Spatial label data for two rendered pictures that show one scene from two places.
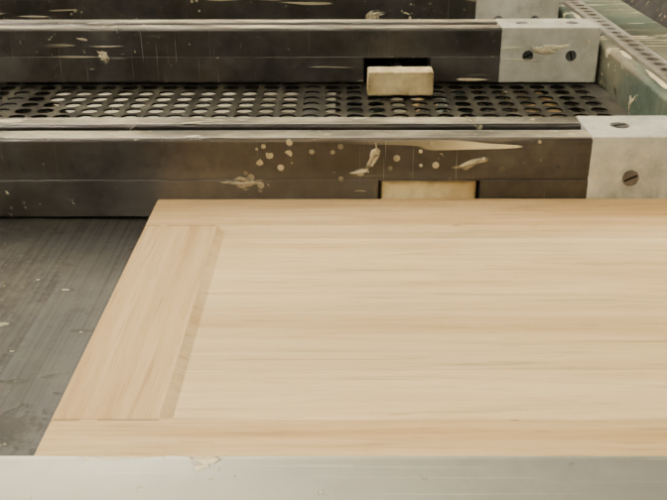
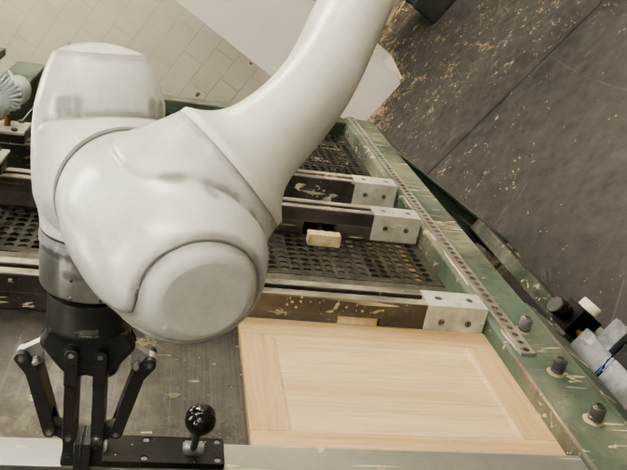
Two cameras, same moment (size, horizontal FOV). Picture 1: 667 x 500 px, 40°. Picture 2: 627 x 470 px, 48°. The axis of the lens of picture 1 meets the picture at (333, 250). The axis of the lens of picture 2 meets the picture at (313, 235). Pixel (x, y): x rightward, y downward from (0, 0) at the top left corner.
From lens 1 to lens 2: 63 cm
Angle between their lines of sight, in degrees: 12
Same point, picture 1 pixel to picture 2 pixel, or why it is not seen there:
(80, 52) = not seen: hidden behind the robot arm
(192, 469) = (317, 452)
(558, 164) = (412, 314)
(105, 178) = not seen: hidden behind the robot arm
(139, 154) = not seen: hidden behind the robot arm
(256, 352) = (312, 402)
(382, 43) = (314, 215)
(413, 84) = (330, 241)
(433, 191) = (359, 321)
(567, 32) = (405, 219)
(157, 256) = (253, 351)
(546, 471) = (427, 456)
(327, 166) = (315, 308)
